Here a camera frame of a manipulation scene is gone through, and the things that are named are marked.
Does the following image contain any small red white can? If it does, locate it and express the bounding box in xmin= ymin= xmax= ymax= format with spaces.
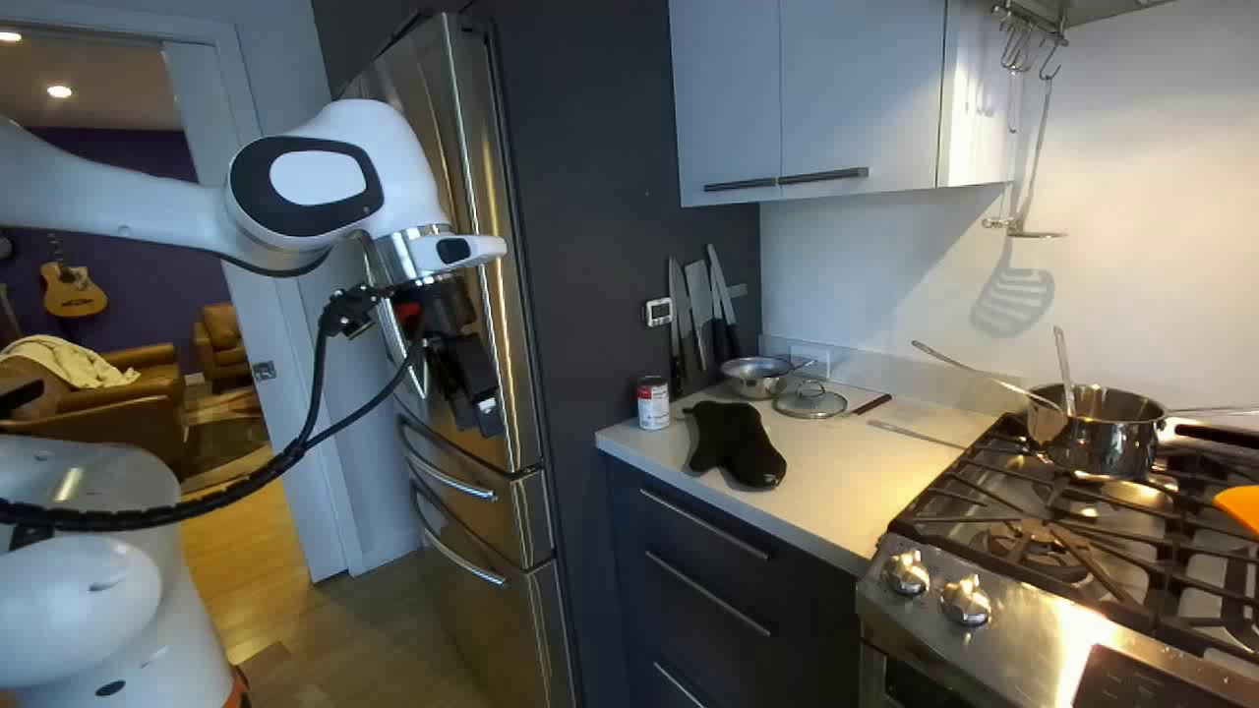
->
xmin=634 ymin=374 xmax=672 ymax=429

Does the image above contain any gas stove with grates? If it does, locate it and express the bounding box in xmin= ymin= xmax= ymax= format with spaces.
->
xmin=857 ymin=416 xmax=1259 ymax=708

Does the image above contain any orange silicone utensil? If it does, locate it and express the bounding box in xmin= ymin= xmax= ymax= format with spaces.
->
xmin=1213 ymin=486 xmax=1259 ymax=534

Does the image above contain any steel stove knob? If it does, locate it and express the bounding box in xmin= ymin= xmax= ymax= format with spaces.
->
xmin=941 ymin=575 xmax=990 ymax=631
xmin=885 ymin=550 xmax=928 ymax=597

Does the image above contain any glass pot lid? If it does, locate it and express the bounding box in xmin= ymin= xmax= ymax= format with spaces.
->
xmin=771 ymin=378 xmax=845 ymax=421

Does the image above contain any stainless steel saucepan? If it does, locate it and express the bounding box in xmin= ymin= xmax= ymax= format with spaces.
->
xmin=915 ymin=341 xmax=1165 ymax=482

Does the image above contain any hanging slotted spatula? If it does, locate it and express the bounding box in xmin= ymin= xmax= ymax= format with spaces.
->
xmin=971 ymin=48 xmax=1060 ymax=338

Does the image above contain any stainless steel refrigerator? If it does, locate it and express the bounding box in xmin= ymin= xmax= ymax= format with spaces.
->
xmin=351 ymin=12 xmax=573 ymax=708

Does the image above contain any brown sofa with cloth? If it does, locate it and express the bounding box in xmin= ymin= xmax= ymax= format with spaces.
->
xmin=0 ymin=334 xmax=257 ymax=466

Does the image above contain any black oven mitt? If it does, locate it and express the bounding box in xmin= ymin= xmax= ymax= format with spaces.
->
xmin=683 ymin=403 xmax=786 ymax=492

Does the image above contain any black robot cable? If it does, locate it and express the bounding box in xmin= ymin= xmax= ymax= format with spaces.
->
xmin=0 ymin=286 xmax=435 ymax=538

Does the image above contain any dark drawer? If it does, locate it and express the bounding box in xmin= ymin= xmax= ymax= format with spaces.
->
xmin=601 ymin=461 xmax=853 ymax=627
xmin=628 ymin=631 xmax=781 ymax=708
xmin=616 ymin=532 xmax=857 ymax=708

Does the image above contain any acoustic guitar on wall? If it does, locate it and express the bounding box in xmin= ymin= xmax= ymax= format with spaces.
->
xmin=40 ymin=244 xmax=108 ymax=318

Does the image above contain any white upper wall cabinet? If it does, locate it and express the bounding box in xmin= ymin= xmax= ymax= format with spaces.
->
xmin=667 ymin=0 xmax=1017 ymax=209

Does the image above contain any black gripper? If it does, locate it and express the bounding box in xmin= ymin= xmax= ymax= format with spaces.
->
xmin=394 ymin=281 xmax=503 ymax=439

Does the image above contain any right steel stove knob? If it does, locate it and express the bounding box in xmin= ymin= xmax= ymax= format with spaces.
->
xmin=941 ymin=575 xmax=990 ymax=631

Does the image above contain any left steel stove knob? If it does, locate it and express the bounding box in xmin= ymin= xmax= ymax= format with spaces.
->
xmin=885 ymin=550 xmax=928 ymax=597

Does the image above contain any small steel bowl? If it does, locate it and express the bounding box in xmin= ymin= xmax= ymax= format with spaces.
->
xmin=718 ymin=356 xmax=786 ymax=398

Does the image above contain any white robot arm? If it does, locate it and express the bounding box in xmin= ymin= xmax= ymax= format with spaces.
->
xmin=0 ymin=99 xmax=507 ymax=708

